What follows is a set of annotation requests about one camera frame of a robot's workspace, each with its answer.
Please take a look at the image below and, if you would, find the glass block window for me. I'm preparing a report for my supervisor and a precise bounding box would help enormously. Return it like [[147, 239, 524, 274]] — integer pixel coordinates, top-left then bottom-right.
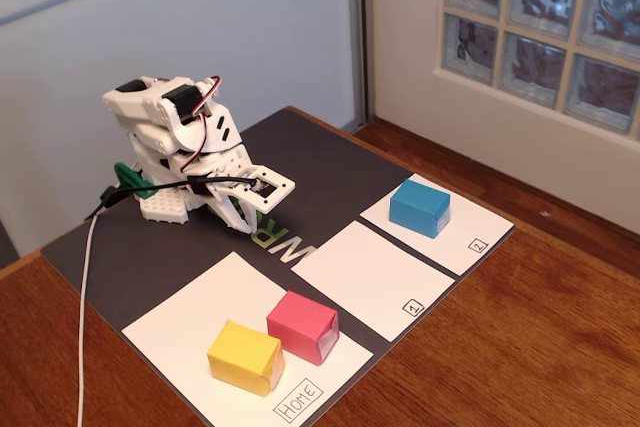
[[433, 0, 640, 143]]

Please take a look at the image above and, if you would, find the blue paper box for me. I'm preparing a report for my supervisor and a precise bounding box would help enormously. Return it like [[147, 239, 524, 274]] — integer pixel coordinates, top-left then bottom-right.
[[388, 178, 453, 240]]

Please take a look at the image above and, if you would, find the white paper marked 1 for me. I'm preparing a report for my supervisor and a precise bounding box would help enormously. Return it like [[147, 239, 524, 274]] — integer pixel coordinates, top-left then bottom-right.
[[290, 220, 456, 343]]

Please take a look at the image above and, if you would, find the dark grey mat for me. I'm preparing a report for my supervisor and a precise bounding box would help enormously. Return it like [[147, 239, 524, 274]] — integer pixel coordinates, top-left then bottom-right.
[[40, 105, 516, 427]]

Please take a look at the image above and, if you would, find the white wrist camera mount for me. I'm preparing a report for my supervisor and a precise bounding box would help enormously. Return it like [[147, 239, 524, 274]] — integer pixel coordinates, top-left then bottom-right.
[[230, 165, 296, 214]]

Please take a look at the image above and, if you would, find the green table clamp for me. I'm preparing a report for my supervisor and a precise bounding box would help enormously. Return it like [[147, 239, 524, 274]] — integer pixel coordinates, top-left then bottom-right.
[[113, 161, 159, 199]]

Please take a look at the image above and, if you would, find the grey metal door post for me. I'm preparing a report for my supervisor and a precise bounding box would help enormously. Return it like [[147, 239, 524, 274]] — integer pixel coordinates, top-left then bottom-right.
[[344, 0, 376, 131]]

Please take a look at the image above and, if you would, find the white paper marked 2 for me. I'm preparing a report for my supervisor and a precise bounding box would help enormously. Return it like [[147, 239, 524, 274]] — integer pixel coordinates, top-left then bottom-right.
[[359, 173, 515, 277]]

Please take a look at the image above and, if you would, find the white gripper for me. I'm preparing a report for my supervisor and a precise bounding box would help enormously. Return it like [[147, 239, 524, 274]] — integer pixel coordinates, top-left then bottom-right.
[[192, 145, 261, 236]]

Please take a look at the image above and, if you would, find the black camera cable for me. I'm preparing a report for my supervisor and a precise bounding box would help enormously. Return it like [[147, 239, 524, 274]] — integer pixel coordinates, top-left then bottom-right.
[[84, 173, 259, 221]]

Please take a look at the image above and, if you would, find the pink paper box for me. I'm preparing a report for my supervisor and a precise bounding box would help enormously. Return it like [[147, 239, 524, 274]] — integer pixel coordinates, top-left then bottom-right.
[[266, 290, 341, 367]]

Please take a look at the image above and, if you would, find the white paper marked HOME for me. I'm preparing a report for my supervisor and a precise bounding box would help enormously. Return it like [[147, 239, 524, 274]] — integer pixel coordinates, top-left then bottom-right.
[[121, 250, 375, 427]]

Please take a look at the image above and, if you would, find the white cable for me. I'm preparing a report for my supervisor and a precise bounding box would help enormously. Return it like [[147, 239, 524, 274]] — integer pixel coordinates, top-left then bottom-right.
[[74, 214, 101, 427]]

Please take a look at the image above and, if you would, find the red black servo wire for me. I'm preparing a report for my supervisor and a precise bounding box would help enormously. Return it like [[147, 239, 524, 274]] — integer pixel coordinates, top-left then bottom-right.
[[181, 75, 224, 174]]

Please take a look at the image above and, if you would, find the yellow paper box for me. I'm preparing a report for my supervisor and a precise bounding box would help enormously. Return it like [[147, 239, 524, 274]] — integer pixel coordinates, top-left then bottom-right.
[[206, 319, 286, 397]]

